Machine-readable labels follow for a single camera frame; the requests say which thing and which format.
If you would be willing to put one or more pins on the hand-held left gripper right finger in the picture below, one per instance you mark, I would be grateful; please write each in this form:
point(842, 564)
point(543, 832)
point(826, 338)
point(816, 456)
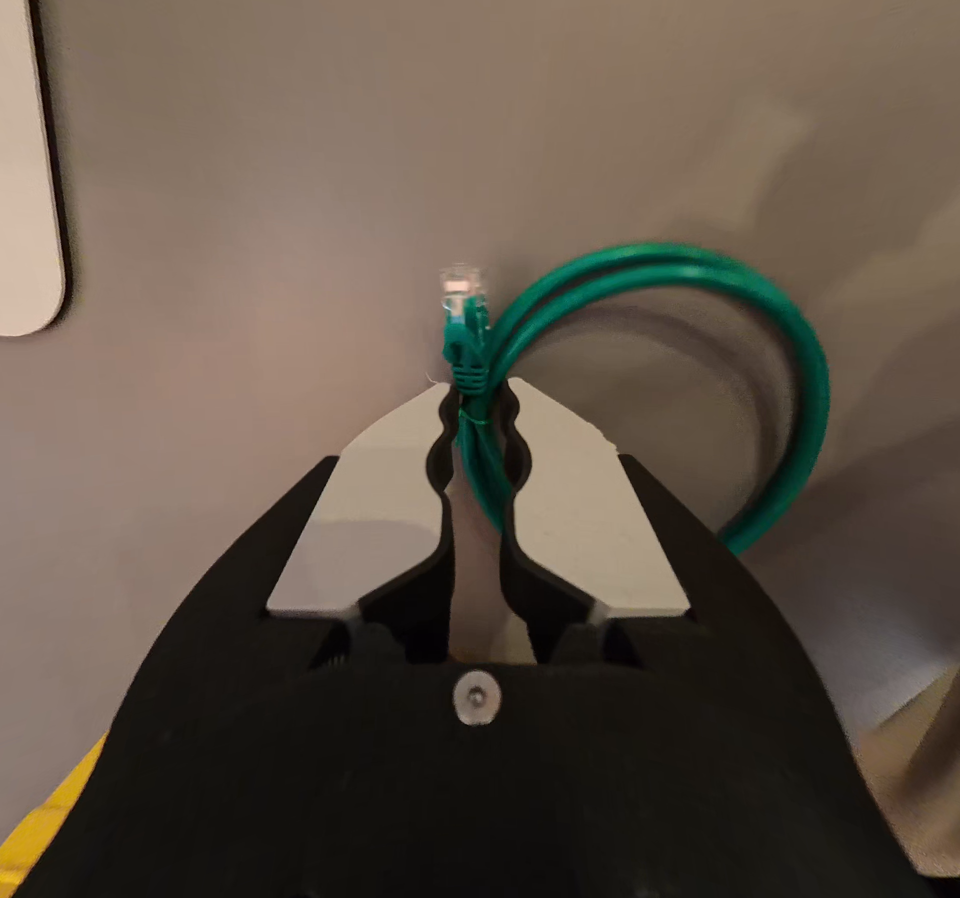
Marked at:
point(592, 523)

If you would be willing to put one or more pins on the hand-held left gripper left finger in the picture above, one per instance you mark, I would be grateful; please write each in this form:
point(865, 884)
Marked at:
point(367, 508)

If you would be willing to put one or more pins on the person's beige clothing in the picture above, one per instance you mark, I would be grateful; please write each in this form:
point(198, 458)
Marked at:
point(915, 763)

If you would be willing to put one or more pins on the yellow plastic bin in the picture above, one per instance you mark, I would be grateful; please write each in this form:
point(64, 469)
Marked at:
point(52, 815)

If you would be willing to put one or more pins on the white rounded panel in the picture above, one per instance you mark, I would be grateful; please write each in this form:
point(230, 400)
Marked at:
point(22, 200)

